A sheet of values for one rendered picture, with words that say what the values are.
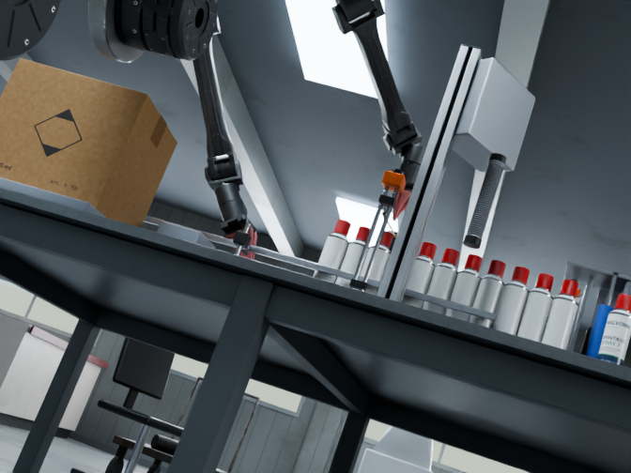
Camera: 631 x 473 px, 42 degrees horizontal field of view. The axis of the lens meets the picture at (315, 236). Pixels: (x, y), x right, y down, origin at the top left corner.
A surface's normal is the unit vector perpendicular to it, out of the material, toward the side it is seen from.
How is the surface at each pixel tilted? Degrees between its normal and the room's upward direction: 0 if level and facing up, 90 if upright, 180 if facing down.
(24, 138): 90
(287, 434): 90
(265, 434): 90
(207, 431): 90
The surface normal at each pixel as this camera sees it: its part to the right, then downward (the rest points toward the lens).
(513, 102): 0.63, 0.00
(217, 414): -0.21, -0.34
